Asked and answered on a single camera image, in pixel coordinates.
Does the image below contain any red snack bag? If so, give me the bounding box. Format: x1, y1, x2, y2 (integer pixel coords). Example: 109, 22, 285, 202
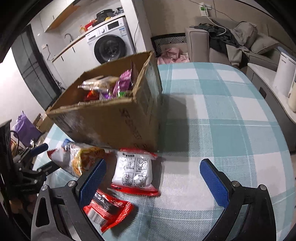
83, 90, 100, 102

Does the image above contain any purple snack bag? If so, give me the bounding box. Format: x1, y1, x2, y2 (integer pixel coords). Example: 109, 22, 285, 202
99, 69, 132, 100

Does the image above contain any white orange snack bag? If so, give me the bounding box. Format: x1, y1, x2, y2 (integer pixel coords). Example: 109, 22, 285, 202
47, 138, 106, 177

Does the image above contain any purple tote bag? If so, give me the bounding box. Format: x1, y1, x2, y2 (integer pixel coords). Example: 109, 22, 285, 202
12, 112, 42, 147

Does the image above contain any red black snack packet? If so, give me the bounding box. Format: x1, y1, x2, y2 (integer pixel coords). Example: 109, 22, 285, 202
83, 189, 134, 233

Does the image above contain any white red noodle packet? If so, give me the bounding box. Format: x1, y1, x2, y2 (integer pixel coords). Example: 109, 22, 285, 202
110, 149, 160, 197

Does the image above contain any brown cardboard box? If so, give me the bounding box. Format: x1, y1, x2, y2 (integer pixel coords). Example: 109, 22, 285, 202
47, 51, 163, 152

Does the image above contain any clear cracker packet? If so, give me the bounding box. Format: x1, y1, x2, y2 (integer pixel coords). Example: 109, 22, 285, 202
77, 75, 119, 92

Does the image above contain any white kitchen cabinet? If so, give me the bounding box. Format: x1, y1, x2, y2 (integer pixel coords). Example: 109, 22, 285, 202
53, 38, 100, 88

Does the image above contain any teal checkered tablecloth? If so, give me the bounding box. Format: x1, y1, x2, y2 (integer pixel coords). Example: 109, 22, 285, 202
32, 62, 296, 241

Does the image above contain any white side table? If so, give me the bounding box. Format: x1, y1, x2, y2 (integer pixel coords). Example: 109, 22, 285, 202
246, 63, 296, 153

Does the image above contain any white washing machine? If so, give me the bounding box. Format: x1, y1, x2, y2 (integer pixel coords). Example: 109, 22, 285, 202
86, 16, 135, 64

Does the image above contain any black patterned basket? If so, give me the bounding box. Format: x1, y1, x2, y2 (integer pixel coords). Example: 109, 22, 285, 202
151, 33, 188, 57

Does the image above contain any pink cloth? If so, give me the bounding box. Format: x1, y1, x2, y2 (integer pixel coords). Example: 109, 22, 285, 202
158, 47, 190, 65

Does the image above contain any grey pillow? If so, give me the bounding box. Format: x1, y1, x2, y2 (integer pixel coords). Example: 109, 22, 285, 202
250, 34, 279, 55

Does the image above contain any grey sofa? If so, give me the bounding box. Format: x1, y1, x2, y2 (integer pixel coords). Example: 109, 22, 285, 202
185, 18, 280, 72

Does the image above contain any dark clothes pile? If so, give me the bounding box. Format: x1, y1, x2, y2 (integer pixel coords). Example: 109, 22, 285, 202
194, 23, 248, 69

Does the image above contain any white wall socket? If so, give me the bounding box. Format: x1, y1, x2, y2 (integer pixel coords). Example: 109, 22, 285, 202
199, 3, 212, 17

